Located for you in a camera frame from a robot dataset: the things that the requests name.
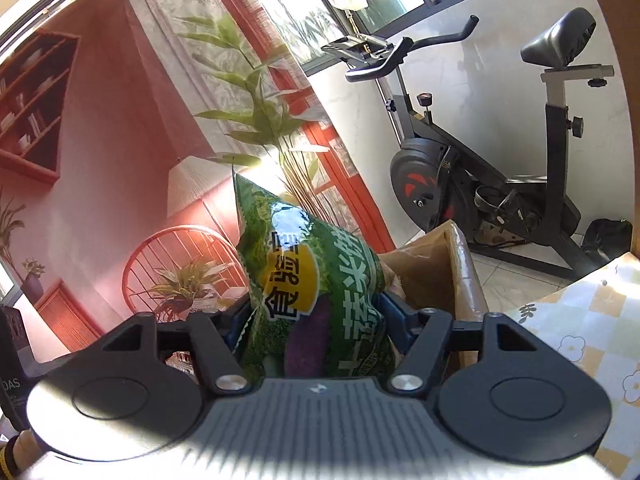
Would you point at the checkered floral tablecloth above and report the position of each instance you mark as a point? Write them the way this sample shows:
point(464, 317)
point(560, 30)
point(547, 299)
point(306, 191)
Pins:
point(595, 323)

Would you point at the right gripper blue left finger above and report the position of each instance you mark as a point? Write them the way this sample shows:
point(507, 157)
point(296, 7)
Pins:
point(234, 322)

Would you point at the printed room backdrop cloth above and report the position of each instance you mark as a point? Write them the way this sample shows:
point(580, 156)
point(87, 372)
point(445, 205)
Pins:
point(122, 122)

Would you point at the person's left hand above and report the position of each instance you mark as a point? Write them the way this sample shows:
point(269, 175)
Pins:
point(18, 454)

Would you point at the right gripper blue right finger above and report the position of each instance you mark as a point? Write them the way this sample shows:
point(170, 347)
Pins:
point(402, 322)

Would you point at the green snack bag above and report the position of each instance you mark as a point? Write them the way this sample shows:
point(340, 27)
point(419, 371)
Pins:
point(313, 288)

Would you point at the cardboard box with plastic liner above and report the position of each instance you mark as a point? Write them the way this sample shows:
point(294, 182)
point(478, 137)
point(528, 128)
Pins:
point(436, 276)

